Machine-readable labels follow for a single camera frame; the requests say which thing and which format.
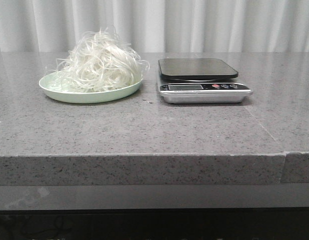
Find white pleated curtain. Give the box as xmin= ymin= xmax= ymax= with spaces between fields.
xmin=0 ymin=0 xmax=309 ymax=53

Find pale green round plate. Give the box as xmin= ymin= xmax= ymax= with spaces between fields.
xmin=38 ymin=73 xmax=143 ymax=104

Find digital kitchen scale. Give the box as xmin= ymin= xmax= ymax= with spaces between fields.
xmin=157 ymin=58 xmax=253 ymax=104

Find white vermicelli noodle bundle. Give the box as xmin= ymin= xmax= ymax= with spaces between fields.
xmin=48 ymin=30 xmax=150 ymax=93

